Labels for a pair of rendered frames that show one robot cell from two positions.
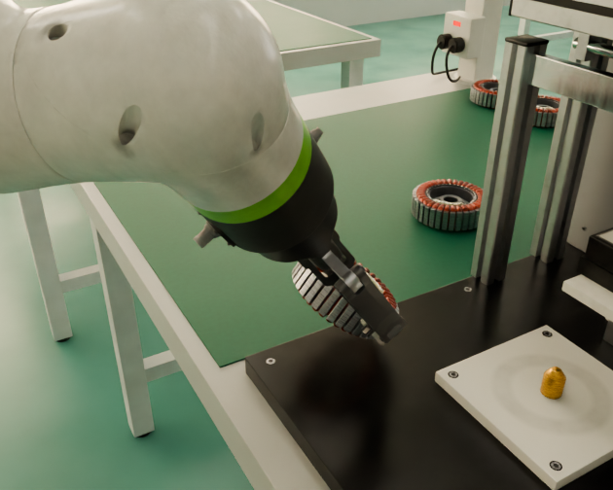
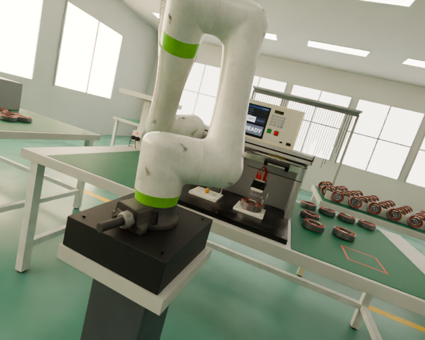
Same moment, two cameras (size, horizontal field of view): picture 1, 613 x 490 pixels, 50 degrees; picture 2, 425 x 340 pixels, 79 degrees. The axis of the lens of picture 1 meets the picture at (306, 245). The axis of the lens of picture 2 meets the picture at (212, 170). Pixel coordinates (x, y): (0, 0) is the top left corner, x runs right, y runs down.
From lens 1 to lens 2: 0.88 m
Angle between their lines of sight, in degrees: 47
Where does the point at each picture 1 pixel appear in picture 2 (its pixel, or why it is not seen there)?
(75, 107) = (187, 127)
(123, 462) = (19, 280)
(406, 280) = not seen: hidden behind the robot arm
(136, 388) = (28, 248)
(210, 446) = (56, 269)
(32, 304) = not seen: outside the picture
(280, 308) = not seen: hidden behind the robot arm
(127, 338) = (32, 226)
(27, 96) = (181, 125)
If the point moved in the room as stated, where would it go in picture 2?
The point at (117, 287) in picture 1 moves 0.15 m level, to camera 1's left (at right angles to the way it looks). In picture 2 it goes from (34, 204) to (1, 204)
